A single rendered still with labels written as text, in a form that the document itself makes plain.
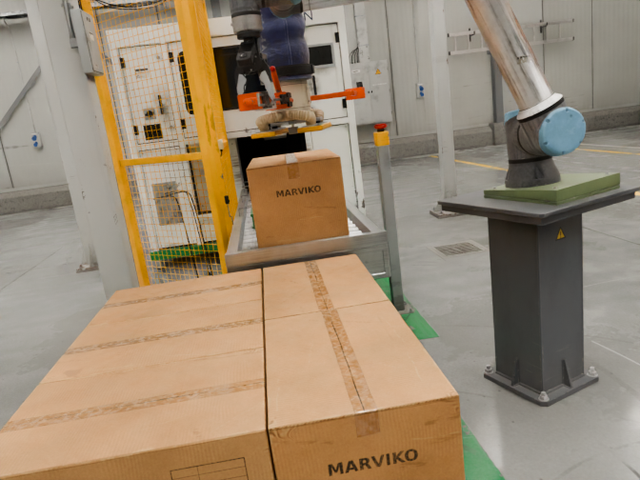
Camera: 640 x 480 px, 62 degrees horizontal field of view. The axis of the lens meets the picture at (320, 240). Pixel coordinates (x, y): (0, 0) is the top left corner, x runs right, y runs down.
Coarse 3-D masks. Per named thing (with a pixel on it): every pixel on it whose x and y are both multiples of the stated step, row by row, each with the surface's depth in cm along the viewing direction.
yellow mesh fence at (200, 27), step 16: (192, 0) 315; (192, 16) 317; (208, 32) 417; (208, 48) 404; (208, 64) 381; (208, 80) 360; (208, 96) 328; (208, 112) 330; (224, 128) 434; (224, 144) 407; (224, 160) 397; (224, 176) 372; (224, 192) 341; (224, 208) 344
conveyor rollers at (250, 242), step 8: (248, 200) 414; (248, 216) 344; (248, 224) 318; (352, 224) 280; (248, 232) 293; (352, 232) 262; (360, 232) 261; (248, 240) 275; (256, 240) 275; (248, 248) 258; (256, 248) 257
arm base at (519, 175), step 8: (512, 160) 192; (520, 160) 189; (528, 160) 187; (536, 160) 187; (544, 160) 187; (552, 160) 190; (512, 168) 192; (520, 168) 189; (528, 168) 188; (536, 168) 187; (544, 168) 187; (552, 168) 188; (512, 176) 192; (520, 176) 189; (528, 176) 187; (536, 176) 188; (544, 176) 186; (552, 176) 187; (560, 176) 191; (512, 184) 192; (520, 184) 189; (528, 184) 187; (536, 184) 186; (544, 184) 186
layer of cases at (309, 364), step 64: (128, 320) 180; (192, 320) 172; (256, 320) 164; (320, 320) 158; (384, 320) 152; (64, 384) 138; (128, 384) 133; (192, 384) 129; (256, 384) 125; (320, 384) 121; (384, 384) 117; (448, 384) 114; (0, 448) 112; (64, 448) 109; (128, 448) 106; (192, 448) 105; (256, 448) 107; (320, 448) 108; (384, 448) 110; (448, 448) 112
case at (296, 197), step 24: (264, 168) 223; (288, 168) 224; (312, 168) 224; (336, 168) 225; (264, 192) 225; (288, 192) 226; (312, 192) 227; (336, 192) 228; (264, 216) 227; (288, 216) 228; (312, 216) 229; (336, 216) 230; (264, 240) 230; (288, 240) 231
